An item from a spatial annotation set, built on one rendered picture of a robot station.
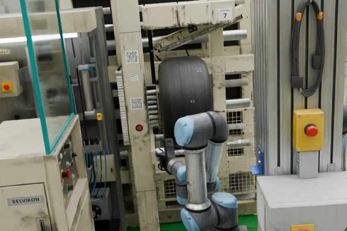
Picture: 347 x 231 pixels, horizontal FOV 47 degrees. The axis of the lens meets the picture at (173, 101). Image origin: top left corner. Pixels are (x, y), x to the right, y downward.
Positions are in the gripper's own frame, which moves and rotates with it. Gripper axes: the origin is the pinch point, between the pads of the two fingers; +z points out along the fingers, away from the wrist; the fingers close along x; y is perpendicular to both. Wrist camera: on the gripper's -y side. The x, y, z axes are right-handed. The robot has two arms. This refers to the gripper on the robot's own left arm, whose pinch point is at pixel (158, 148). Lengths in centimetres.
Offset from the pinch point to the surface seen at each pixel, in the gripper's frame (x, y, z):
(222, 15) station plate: 60, -72, 40
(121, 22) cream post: -9, -64, 40
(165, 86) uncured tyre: 11.6, -30.0, 19.5
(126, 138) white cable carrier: -3.2, 7.6, 43.0
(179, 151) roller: 25.0, 12.0, 22.9
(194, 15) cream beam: 43, -71, 47
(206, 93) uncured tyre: 31.9, -27.7, 7.4
